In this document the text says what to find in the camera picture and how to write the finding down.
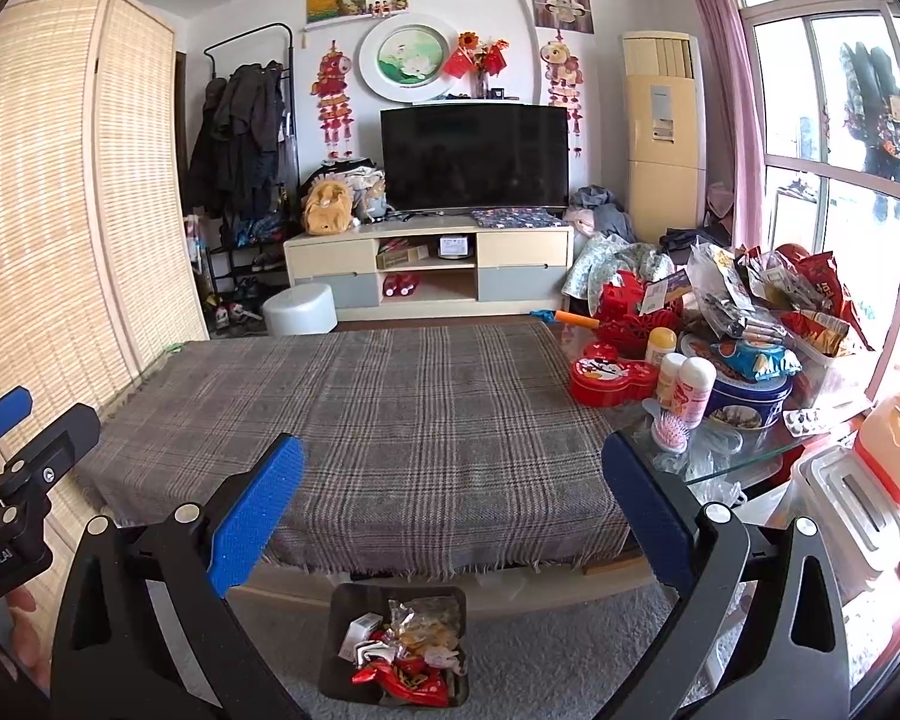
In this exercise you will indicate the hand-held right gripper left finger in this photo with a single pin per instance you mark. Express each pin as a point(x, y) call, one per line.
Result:
point(255, 510)

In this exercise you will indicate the vase of artificial flowers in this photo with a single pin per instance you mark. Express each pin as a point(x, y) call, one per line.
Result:
point(484, 52)

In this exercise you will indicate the red snack bag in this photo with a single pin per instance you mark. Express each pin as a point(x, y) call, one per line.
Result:
point(405, 682)

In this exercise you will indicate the red cartoon tin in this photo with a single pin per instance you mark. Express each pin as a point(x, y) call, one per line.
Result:
point(607, 382)

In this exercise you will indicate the dark clothes on line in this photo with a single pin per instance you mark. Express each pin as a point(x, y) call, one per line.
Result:
point(870, 105)

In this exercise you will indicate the floral cloth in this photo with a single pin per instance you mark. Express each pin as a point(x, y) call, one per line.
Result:
point(607, 255)

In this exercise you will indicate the grey plaid tablecloth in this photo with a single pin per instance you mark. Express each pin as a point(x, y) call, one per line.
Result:
point(382, 420)

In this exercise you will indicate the bamboo sliding screen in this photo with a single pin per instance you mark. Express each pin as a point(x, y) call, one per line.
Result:
point(45, 202)

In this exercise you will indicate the coffee table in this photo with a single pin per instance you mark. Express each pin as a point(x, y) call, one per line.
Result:
point(555, 594)

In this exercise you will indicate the small white device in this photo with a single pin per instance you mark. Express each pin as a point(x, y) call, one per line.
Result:
point(456, 247)

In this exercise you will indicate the pink hairbrush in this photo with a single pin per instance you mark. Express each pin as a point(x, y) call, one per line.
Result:
point(669, 431)

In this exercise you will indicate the white bottle pink label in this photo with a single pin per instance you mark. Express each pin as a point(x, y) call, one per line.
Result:
point(696, 390)

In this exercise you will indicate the small yellow white bottle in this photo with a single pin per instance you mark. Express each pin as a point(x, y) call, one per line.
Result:
point(660, 345)

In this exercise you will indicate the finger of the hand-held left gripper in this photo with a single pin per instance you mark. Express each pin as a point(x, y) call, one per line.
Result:
point(45, 457)
point(0, 409)

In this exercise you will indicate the white window frame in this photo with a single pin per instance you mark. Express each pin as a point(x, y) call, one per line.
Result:
point(810, 163)

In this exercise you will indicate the pill blister pack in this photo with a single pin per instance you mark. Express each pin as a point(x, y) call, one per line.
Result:
point(810, 421)

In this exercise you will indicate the person's left hand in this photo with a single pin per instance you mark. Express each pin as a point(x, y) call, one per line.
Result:
point(24, 619)

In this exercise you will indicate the red fish hanging ornament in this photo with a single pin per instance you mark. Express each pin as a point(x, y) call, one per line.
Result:
point(334, 82)

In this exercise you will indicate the dark hanging coats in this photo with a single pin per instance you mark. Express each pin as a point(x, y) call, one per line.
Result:
point(240, 135)

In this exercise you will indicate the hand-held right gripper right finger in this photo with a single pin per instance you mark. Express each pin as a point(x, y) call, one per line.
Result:
point(645, 510)

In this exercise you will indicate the cardboard box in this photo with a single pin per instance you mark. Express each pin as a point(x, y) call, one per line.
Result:
point(401, 255)

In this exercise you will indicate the orange liquid jug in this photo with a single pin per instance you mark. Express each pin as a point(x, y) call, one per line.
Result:
point(892, 450)

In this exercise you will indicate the pink curtain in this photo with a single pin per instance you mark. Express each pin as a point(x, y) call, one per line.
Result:
point(720, 52)

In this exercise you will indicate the black metal coat rack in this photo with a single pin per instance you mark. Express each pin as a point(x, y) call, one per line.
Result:
point(292, 41)

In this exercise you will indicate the grey plastic bin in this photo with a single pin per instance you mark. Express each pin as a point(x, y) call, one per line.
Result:
point(330, 682)

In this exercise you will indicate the slim white bottle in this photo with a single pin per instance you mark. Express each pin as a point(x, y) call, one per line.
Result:
point(669, 382)

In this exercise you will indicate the shoe rack with shoes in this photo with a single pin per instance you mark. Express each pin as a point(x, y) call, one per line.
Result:
point(240, 292)

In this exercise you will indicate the yellow plush backpack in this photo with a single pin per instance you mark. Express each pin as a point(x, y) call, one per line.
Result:
point(326, 206)

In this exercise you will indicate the red plastic basket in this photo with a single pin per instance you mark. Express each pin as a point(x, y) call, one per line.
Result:
point(622, 300)

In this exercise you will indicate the blue patterned cloth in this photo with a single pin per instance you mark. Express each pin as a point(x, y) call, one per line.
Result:
point(517, 217)

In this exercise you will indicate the cream grey television stand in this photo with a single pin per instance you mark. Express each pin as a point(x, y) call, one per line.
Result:
point(521, 247)

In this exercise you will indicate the red doll hanging ornament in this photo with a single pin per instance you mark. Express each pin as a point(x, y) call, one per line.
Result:
point(562, 67)

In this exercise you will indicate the clear bag of cookies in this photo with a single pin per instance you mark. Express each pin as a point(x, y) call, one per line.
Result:
point(424, 622)

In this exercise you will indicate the pile of snack packets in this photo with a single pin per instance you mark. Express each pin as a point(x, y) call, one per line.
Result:
point(750, 277)

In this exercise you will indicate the round lotus wall art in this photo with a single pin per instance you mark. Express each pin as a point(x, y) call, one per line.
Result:
point(409, 56)

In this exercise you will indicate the clear plastic container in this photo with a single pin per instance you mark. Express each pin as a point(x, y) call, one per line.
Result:
point(832, 360)

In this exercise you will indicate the grey pile of clothes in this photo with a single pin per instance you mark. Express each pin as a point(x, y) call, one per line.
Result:
point(604, 214)

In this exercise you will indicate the blue orange toy gun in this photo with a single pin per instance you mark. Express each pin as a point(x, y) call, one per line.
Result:
point(577, 319)

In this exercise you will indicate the black flat television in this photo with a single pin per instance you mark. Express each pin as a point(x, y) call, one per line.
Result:
point(472, 157)

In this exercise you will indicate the small white red carton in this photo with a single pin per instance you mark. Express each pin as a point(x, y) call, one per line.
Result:
point(364, 630)

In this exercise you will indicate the row of small figurines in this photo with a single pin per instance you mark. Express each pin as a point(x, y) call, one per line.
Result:
point(382, 6)

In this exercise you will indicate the white round stool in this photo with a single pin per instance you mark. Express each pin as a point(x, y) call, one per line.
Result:
point(300, 311)

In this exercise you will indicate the blue round cookie tin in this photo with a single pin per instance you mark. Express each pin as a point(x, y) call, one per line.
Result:
point(750, 397)

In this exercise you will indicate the orange white plush toy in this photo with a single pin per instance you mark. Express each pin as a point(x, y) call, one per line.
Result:
point(371, 202)

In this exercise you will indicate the blue snack bag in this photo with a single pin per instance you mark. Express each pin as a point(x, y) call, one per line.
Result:
point(754, 360)

